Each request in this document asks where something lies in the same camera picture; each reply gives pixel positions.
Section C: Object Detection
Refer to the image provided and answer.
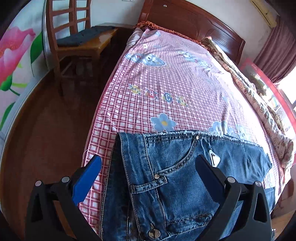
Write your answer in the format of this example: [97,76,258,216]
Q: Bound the blue denim jeans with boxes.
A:
[99,131,273,240]

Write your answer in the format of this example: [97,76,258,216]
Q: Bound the floral patterned quilt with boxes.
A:
[201,37,295,171]

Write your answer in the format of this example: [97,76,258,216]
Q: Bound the floral wardrobe sliding doors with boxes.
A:
[1,1,49,151]

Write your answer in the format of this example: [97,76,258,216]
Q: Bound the mauve window curtain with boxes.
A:
[254,16,295,83]

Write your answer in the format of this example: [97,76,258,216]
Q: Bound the pink checkered bed sheet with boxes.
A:
[80,29,285,237]

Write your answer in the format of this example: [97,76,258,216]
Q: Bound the dark seat cushion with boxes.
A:
[57,26,115,47]

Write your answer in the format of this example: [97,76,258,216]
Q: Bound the wooden slat-back chair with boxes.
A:
[46,1,118,96]

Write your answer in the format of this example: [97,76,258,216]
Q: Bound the dark wooden headboard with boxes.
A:
[138,0,245,64]

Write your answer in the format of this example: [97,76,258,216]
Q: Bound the red bed guard rail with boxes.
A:
[239,58,295,137]

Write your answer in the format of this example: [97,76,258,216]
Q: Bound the wall air conditioner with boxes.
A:
[250,0,277,28]

